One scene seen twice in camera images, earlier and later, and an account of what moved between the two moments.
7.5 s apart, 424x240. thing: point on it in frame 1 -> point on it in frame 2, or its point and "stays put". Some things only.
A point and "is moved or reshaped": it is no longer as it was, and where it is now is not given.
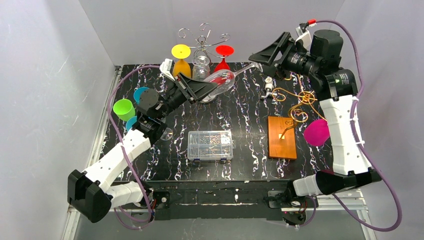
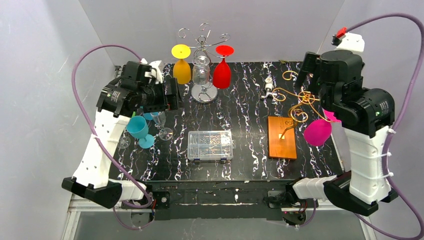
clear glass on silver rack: [201, 69] stays put
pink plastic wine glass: [317, 132] stays put
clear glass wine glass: [224, 79] is moved or reshaped
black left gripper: [185, 87] -> [170, 95]
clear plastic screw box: [210, 145] stays put
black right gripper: [286, 54] -> [311, 62]
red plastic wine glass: [224, 50] stays put
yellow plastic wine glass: [181, 51] stays put
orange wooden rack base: [279, 148] stays put
